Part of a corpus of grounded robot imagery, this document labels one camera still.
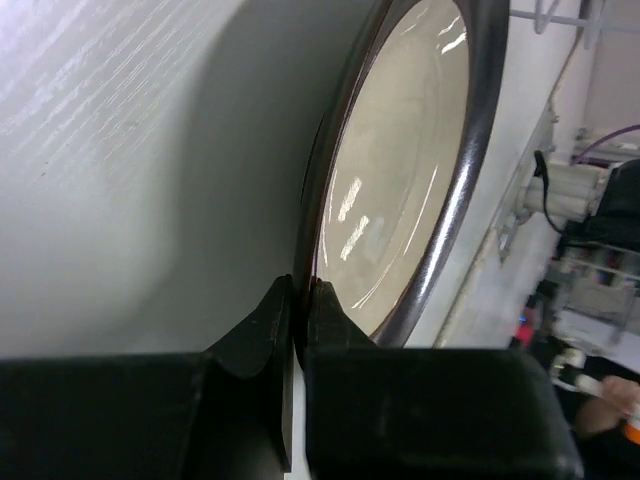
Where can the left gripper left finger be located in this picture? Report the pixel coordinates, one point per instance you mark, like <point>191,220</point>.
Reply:
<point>223,413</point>

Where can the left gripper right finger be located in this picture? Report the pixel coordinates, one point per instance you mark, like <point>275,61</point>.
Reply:
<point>398,413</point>

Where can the grey rim plate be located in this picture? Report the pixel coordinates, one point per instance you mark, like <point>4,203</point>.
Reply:
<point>393,167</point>

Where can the person hand in background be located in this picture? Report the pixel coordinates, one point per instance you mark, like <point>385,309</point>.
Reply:
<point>618,401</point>

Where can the white wire dish rack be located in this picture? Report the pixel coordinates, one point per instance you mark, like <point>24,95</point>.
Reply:
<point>593,24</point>

